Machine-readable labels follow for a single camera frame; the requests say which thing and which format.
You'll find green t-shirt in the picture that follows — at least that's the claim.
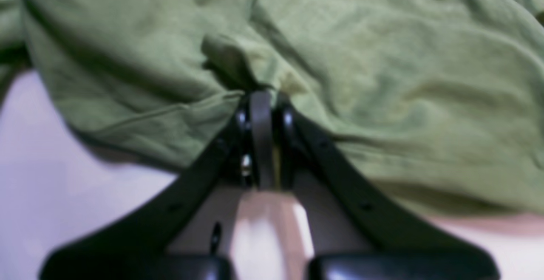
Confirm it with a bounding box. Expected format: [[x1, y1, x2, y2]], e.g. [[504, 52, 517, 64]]
[[1, 0, 543, 215]]

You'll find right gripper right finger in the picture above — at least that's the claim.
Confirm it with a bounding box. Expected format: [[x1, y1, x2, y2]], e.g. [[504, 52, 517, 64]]
[[274, 94, 500, 280]]

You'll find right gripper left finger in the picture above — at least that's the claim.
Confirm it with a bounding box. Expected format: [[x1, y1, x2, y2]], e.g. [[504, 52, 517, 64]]
[[39, 91, 272, 280]]

